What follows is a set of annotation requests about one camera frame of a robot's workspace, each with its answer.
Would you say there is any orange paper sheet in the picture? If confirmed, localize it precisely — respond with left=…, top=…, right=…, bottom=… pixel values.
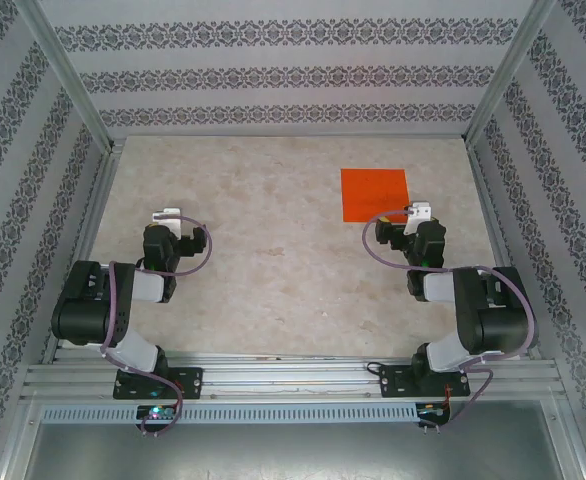
left=340, top=168, right=410, bottom=223

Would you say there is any grey metal sheet panel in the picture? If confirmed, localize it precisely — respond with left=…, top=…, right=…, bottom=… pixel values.
left=22, top=422, right=574, bottom=480

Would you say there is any left controller board with LEDs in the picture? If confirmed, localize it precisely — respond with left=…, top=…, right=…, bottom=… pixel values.
left=135, top=404, right=177, bottom=421

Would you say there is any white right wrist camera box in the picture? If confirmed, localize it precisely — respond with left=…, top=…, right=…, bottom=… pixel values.
left=403, top=201, right=433, bottom=236

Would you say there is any aluminium side rail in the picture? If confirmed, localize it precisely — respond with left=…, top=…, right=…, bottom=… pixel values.
left=465, top=139, right=542, bottom=361
left=40, top=142, right=124, bottom=364

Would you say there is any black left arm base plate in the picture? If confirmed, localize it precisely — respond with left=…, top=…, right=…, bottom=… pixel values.
left=112, top=367, right=204, bottom=401

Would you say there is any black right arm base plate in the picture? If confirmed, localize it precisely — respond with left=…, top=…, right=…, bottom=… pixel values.
left=380, top=363, right=472, bottom=400

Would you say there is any aluminium mounting rail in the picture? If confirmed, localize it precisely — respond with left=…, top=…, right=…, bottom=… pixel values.
left=20, top=352, right=559, bottom=401

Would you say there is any grey slotted cable duct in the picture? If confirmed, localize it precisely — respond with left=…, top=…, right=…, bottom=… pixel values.
left=40, top=403, right=419, bottom=424

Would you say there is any aluminium frame post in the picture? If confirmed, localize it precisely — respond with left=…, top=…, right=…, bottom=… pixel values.
left=465, top=0, right=557, bottom=146
left=12, top=0, right=114, bottom=151

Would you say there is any aluminium frame bar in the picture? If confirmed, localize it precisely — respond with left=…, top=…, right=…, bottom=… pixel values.
left=0, top=394, right=44, bottom=480
left=542, top=397, right=586, bottom=480

